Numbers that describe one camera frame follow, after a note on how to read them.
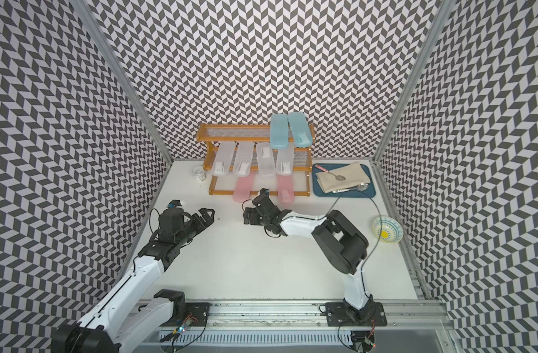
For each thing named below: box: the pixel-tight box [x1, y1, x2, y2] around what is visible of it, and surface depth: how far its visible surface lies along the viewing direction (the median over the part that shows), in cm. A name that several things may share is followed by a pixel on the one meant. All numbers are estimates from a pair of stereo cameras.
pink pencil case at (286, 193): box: [276, 174, 295, 208], surface depth 104 cm
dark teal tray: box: [312, 163, 376, 198], surface depth 109 cm
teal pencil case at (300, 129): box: [288, 111, 314, 148], surface depth 88 cm
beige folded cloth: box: [315, 162, 372, 194], surface depth 113 cm
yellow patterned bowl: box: [371, 215, 404, 243], surface depth 93 cm
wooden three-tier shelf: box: [196, 124, 316, 197], surface depth 101 cm
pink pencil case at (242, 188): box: [232, 170, 256, 203], surface depth 110 cm
